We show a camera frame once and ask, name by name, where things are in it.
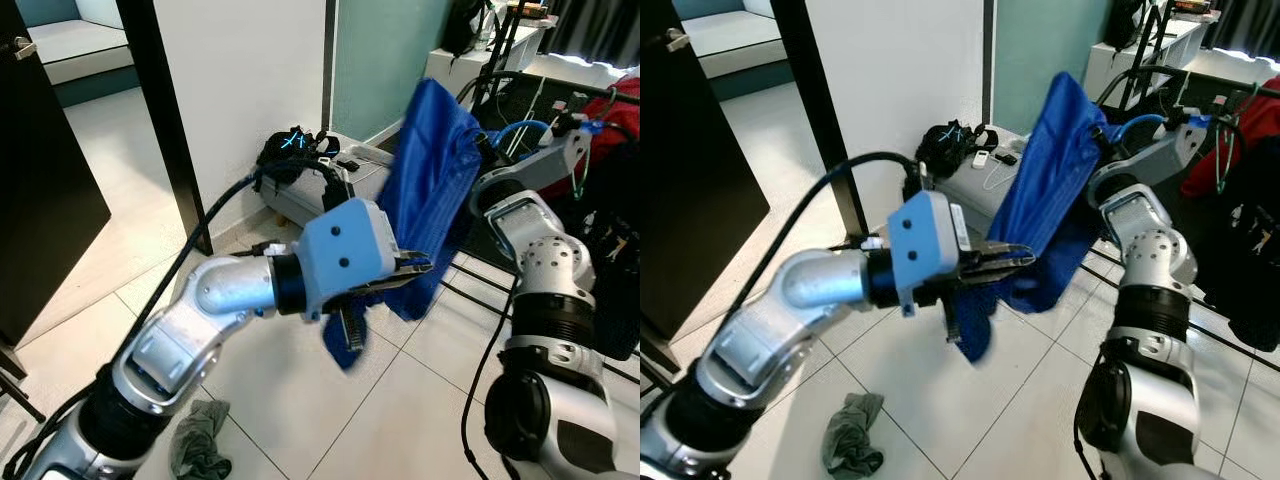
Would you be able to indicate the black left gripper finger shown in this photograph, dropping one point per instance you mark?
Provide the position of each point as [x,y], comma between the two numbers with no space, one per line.
[410,280]
[1005,253]
[415,262]
[995,273]

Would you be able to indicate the blue garment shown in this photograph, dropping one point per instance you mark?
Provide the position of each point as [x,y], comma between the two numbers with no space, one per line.
[430,170]
[1060,170]

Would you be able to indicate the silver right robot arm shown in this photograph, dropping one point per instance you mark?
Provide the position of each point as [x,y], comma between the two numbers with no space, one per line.
[550,300]
[1150,300]

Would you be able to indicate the green plastic hanger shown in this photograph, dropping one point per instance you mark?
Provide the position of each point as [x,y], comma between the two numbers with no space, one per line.
[1217,150]
[577,150]

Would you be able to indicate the grey ottoman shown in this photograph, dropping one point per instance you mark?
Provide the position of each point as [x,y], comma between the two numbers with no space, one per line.
[365,180]
[985,180]

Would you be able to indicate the black bag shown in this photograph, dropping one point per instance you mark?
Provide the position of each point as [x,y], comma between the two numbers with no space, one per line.
[465,25]
[290,150]
[955,145]
[1125,22]

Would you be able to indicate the grey-green crumpled cloth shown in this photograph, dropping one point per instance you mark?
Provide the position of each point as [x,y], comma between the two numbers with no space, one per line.
[200,445]
[852,440]

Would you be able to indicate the white low cabinet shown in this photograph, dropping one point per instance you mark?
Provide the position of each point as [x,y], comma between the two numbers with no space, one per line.
[450,75]
[1110,70]

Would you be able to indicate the red garment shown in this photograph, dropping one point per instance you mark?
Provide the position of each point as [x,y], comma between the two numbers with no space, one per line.
[1250,120]
[610,120]

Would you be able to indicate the black metal stand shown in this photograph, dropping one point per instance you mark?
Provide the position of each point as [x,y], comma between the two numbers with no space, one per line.
[650,360]
[20,385]

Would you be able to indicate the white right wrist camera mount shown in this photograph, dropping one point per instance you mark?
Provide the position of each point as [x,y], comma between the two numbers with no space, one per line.
[1160,160]
[540,170]

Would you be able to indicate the black door frame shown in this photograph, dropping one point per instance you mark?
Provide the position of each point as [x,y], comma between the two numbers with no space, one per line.
[820,110]
[165,120]

